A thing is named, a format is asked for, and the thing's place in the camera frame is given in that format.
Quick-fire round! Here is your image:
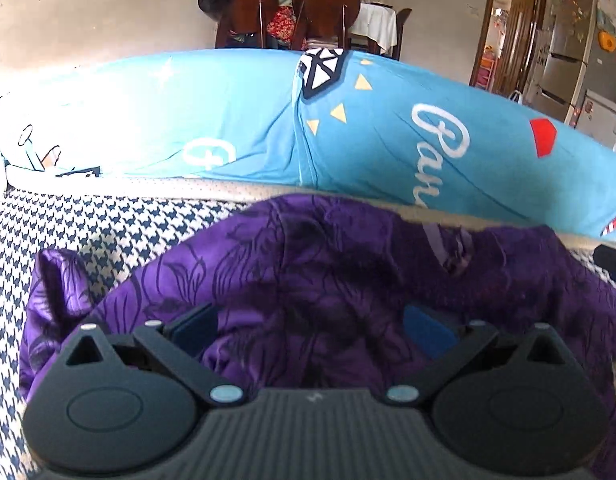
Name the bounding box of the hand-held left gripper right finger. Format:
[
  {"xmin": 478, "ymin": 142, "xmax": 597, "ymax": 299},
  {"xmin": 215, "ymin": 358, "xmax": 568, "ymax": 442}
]
[{"xmin": 383, "ymin": 305, "xmax": 569, "ymax": 407}]

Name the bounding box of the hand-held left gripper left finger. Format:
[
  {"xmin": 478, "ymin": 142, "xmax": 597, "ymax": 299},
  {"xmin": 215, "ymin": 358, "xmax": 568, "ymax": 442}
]
[{"xmin": 65, "ymin": 304, "xmax": 249, "ymax": 407}]

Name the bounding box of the purple floral garment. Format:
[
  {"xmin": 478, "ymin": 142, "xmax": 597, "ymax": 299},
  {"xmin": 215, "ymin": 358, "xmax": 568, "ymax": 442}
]
[{"xmin": 18, "ymin": 194, "xmax": 616, "ymax": 480}]

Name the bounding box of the white chest freezer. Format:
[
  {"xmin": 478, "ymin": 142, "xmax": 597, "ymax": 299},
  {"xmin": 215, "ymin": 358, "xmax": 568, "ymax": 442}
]
[{"xmin": 570, "ymin": 89, "xmax": 616, "ymax": 149}]

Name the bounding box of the houndstooth sofa seat cover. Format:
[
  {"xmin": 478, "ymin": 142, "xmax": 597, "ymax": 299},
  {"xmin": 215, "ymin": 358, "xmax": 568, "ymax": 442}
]
[{"xmin": 0, "ymin": 180, "xmax": 616, "ymax": 480}]

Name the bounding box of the silver refrigerator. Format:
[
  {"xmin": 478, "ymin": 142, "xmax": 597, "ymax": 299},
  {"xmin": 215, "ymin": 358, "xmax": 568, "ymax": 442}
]
[{"xmin": 525, "ymin": 0, "xmax": 616, "ymax": 127}]

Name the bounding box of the blue printed sofa back cover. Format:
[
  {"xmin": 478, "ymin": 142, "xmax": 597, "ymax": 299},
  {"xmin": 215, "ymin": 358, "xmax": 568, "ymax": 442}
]
[{"xmin": 0, "ymin": 49, "xmax": 616, "ymax": 248}]

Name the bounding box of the brown wooden door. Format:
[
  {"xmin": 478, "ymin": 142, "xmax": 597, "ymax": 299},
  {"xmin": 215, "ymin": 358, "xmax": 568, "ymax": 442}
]
[{"xmin": 469, "ymin": 0, "xmax": 548, "ymax": 99}]

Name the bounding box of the table with white tablecloth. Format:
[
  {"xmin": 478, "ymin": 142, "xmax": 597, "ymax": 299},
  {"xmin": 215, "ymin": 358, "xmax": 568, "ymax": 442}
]
[{"xmin": 348, "ymin": 2, "xmax": 399, "ymax": 57}]

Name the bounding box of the red floral cloth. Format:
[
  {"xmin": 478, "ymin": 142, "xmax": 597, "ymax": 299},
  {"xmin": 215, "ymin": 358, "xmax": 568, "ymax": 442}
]
[{"xmin": 265, "ymin": 7, "xmax": 309, "ymax": 44}]

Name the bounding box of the brown wooden chair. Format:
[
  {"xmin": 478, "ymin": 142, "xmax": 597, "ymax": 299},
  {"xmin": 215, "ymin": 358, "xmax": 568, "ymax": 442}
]
[
  {"xmin": 290, "ymin": 0, "xmax": 361, "ymax": 53},
  {"xmin": 215, "ymin": 0, "xmax": 280, "ymax": 51}
]

